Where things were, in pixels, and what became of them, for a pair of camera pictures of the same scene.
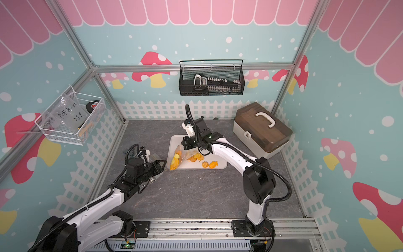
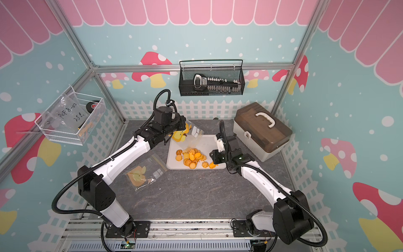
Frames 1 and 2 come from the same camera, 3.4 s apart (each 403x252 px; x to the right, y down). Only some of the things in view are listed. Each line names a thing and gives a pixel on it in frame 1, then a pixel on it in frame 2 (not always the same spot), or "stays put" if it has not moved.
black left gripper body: (151, 171) → (177, 125)
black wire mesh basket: (211, 77) stays put
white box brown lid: (261, 129) stays put
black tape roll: (91, 105) stays put
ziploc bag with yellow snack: (181, 155) → (191, 134)
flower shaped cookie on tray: (205, 164) stays put
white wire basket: (73, 118) stays put
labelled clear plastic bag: (68, 115) stays put
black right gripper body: (190, 142) → (220, 157)
